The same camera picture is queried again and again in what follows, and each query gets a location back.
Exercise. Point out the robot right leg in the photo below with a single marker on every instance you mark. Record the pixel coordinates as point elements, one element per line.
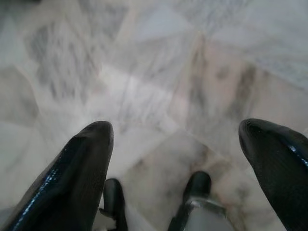
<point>202,209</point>

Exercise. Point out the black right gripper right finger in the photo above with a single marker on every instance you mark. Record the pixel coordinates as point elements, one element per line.
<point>281,168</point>

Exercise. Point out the robot left leg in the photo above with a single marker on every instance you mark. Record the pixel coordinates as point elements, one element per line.
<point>115,199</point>

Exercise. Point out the robot leg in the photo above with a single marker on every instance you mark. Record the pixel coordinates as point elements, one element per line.
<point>115,199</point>
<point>202,209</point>

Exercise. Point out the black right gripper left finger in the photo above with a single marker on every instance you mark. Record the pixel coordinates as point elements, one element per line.
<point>72,173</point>

